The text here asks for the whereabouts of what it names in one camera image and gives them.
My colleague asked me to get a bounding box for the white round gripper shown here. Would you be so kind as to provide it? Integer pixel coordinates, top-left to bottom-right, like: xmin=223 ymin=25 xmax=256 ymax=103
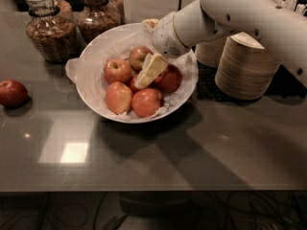
xmin=134 ymin=12 xmax=190 ymax=89

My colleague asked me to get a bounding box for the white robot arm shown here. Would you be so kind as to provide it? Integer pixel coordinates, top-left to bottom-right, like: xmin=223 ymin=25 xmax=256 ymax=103
xmin=137 ymin=0 xmax=307 ymax=87

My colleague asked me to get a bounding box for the yellow-red apple top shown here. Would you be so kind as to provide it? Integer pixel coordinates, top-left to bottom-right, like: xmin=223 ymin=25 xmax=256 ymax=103
xmin=129 ymin=46 xmax=153 ymax=72

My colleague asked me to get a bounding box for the dark red apple right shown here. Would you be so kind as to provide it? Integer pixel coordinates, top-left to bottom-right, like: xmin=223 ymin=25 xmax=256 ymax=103
xmin=153 ymin=64 xmax=182 ymax=93

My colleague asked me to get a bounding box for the white bowl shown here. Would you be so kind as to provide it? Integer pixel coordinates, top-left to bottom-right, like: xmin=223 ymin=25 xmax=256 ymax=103
xmin=73 ymin=22 xmax=199 ymax=125

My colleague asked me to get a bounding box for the red-yellow apple upper left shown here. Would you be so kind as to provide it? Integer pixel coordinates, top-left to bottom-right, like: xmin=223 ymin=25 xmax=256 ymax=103
xmin=104 ymin=58 xmax=131 ymax=83

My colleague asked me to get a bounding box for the small dark red apple centre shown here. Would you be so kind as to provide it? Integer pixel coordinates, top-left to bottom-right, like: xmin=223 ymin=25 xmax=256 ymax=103
xmin=128 ymin=74 xmax=140 ymax=93

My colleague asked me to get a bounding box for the red apple bottom front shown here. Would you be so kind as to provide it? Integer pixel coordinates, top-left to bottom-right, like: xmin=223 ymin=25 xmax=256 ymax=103
xmin=131 ymin=88 xmax=163 ymax=118

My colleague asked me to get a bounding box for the pale red apple lower left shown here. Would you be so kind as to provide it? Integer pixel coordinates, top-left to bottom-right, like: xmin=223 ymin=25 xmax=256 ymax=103
xmin=106 ymin=81 xmax=133 ymax=114

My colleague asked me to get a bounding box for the white paper bowl liner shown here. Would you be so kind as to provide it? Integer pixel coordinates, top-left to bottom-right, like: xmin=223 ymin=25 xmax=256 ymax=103
xmin=64 ymin=31 xmax=195 ymax=121

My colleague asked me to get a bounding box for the dark red apple on table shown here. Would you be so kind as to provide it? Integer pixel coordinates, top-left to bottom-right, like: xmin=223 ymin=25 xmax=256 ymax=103
xmin=0 ymin=80 xmax=28 ymax=108

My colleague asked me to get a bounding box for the back stack of paper bowls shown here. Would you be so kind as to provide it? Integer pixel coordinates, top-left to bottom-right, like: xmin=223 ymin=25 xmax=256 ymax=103
xmin=195 ymin=38 xmax=225 ymax=68

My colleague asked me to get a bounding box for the stack of paper bowls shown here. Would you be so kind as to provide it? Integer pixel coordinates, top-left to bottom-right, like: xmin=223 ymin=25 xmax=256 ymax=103
xmin=215 ymin=33 xmax=280 ymax=101
xmin=195 ymin=38 xmax=225 ymax=68

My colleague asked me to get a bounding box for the right glass granola jar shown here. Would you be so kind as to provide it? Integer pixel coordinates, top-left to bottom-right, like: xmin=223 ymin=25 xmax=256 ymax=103
xmin=76 ymin=0 xmax=121 ymax=43

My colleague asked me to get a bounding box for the glass granola jar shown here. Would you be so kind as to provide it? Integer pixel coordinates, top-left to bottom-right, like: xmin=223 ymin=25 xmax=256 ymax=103
xmin=76 ymin=0 xmax=121 ymax=43
xmin=25 ymin=0 xmax=77 ymax=63

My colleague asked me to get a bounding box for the front stack of paper bowls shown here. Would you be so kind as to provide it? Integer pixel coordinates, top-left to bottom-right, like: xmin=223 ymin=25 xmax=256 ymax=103
xmin=215 ymin=33 xmax=280 ymax=101

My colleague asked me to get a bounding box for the left glass granola jar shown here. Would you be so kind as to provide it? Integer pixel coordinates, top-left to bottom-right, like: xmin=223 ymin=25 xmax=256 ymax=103
xmin=25 ymin=0 xmax=77 ymax=63

